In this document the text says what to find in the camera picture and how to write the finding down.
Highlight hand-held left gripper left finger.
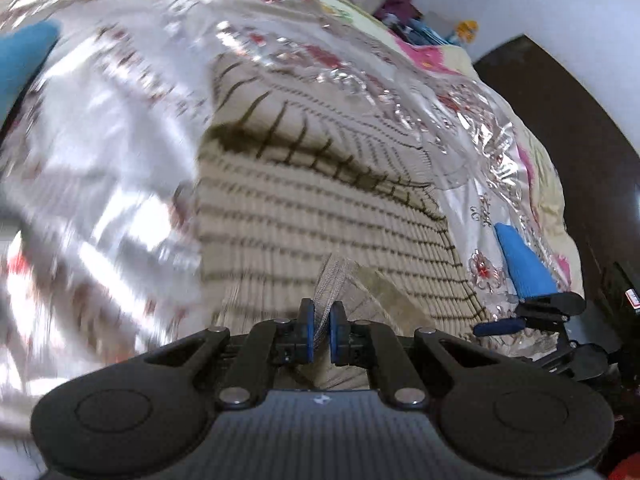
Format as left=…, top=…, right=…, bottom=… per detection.
left=144, top=299, right=317, bottom=409

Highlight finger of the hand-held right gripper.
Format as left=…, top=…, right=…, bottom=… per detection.
left=494, top=224, right=587, bottom=319
left=474, top=317, right=571, bottom=356

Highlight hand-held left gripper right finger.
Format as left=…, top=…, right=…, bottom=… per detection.
left=328, top=302, right=484, bottom=407

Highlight beige striped ribbed sweater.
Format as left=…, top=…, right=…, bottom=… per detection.
left=192, top=52, right=493, bottom=391

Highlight blue clothes pile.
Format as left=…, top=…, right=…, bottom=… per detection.
left=392, top=16, right=453, bottom=47

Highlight purple clothes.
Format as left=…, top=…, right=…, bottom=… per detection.
left=375, top=0, right=418, bottom=23

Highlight red round thing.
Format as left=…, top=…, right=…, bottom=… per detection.
left=607, top=457, right=640, bottom=480

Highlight dark wooden wardrobe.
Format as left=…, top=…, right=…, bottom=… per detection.
left=472, top=34, right=640, bottom=461

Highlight yellow toy figure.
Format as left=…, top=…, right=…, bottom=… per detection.
left=451, top=20, right=479, bottom=45

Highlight silver floral bedspread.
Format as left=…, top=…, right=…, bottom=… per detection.
left=0, top=0, right=566, bottom=461

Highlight blue foam pad left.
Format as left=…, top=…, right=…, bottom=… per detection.
left=0, top=20, right=62, bottom=121

